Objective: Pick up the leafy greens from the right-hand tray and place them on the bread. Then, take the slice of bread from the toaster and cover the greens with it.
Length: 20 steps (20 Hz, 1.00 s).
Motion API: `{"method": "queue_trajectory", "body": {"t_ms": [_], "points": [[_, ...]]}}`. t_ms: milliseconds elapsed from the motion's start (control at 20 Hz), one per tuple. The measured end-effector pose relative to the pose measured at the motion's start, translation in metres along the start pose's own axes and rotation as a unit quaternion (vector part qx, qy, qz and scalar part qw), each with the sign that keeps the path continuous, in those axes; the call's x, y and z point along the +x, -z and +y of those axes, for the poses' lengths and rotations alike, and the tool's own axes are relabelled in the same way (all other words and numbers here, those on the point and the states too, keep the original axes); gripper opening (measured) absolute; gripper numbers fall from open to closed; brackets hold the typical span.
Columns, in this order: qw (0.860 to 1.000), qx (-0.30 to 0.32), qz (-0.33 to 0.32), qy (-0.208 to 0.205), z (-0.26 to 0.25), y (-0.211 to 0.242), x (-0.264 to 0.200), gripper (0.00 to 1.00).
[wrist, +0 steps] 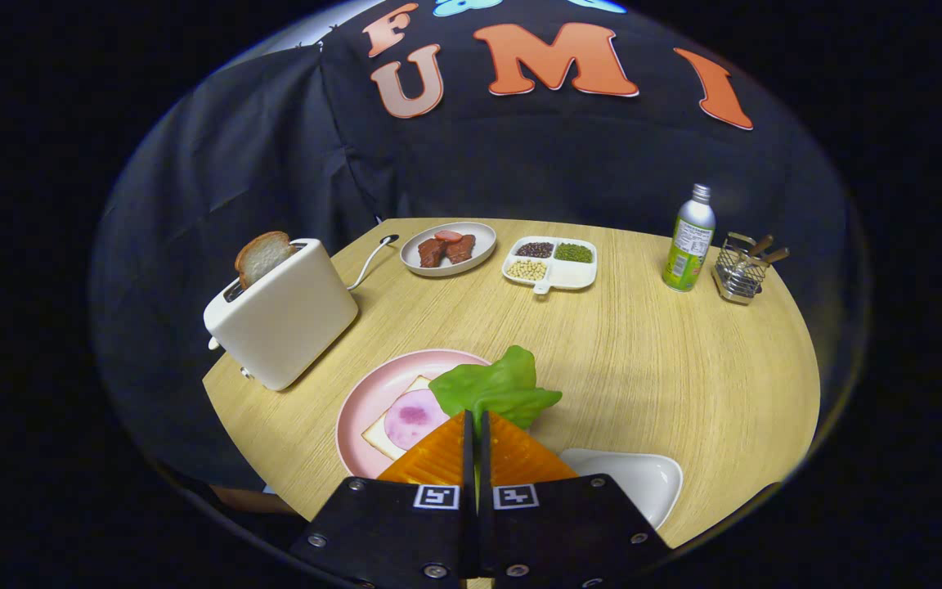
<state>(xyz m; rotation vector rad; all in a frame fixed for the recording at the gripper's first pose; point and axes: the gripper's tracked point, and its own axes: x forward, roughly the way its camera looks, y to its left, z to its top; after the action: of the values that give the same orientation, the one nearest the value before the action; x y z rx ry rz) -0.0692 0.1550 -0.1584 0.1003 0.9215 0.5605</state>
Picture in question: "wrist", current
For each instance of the pile of green beans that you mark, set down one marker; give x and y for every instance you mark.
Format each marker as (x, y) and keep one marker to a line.
(574, 252)

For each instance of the round pink ham slice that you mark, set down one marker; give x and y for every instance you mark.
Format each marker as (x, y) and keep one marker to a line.
(414, 417)

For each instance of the white shallow dish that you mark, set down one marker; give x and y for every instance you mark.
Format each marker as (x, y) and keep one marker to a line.
(634, 478)

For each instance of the pink sausage slice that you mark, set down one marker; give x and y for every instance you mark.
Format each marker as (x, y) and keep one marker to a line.
(448, 236)

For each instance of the pink plate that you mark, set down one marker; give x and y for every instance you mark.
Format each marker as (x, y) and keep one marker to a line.
(365, 401)

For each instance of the pile of dark beans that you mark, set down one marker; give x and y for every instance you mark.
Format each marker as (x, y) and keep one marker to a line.
(535, 249)

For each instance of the toasted bread slice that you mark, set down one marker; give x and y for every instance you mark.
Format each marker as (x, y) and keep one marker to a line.
(262, 255)

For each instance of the white toaster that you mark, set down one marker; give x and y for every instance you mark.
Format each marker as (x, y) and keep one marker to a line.
(291, 319)

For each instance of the square white bread slice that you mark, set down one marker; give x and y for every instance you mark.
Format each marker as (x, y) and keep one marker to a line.
(377, 433)

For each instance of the green lettuce leaf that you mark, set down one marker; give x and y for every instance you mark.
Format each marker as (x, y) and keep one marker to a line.
(495, 393)

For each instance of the white divided dish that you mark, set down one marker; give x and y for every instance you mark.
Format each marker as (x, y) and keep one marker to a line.
(573, 274)

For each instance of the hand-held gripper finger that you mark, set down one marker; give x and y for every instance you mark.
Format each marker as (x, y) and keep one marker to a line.
(468, 466)
(485, 466)

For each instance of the pile of yellow beans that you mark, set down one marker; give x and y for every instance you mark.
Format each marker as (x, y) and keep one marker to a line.
(527, 270)

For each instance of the grey round plate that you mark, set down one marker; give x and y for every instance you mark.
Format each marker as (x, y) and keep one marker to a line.
(483, 245)

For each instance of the large red meat slice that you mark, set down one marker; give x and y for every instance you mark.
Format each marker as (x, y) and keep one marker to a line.
(431, 254)

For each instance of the silver bottle with green label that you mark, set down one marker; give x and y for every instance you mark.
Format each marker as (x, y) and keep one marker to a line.
(688, 245)

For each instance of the black backdrop cloth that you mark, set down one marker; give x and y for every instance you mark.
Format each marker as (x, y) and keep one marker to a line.
(520, 164)

